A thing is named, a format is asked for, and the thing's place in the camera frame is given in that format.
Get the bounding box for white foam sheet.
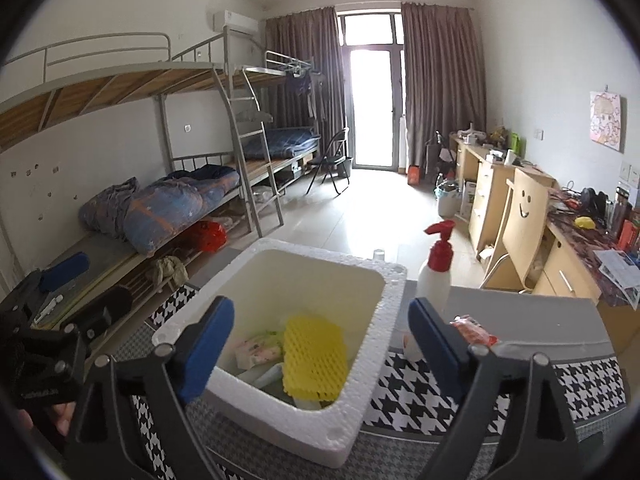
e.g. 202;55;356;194
236;362;283;389

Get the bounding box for yellow foam fruit net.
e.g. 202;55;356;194
283;314;348;403

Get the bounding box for person's left hand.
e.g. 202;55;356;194
17;402;76;437

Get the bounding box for houndstooth table cloth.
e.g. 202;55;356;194
112;282;632;480

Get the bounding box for blue plaid bedding bundle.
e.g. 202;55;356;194
78;164;240;257

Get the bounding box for red snack packet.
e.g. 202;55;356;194
450;314;499;348

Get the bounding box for metal bunk bed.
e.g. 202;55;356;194
1;29;318;330

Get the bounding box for red plastic bag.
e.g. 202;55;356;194
183;220;228;252

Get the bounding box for white red spray bottle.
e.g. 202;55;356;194
401;219;458;361

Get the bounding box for wooden desk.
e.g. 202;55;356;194
449;136;639;354

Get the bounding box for white styrofoam box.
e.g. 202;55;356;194
152;238;407;468

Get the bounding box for papers on desk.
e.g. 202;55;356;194
594;249;640;310

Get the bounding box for wooden smiley chair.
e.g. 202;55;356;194
480;168;555;292

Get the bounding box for yellow object on desk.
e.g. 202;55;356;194
574;216;597;231

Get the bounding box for black folding chair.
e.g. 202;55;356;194
306;127;349;196

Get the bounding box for white air conditioner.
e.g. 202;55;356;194
213;10;259;36

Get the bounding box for left brown curtain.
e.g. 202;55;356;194
265;6;346;150

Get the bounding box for brown curtain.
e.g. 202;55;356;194
265;6;346;150
401;2;487;171

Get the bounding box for right brown curtain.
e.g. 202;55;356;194
401;2;487;171

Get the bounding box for glass balcony door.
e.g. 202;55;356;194
338;9;404;171

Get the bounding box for cartoon wall picture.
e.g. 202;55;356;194
589;91;622;152

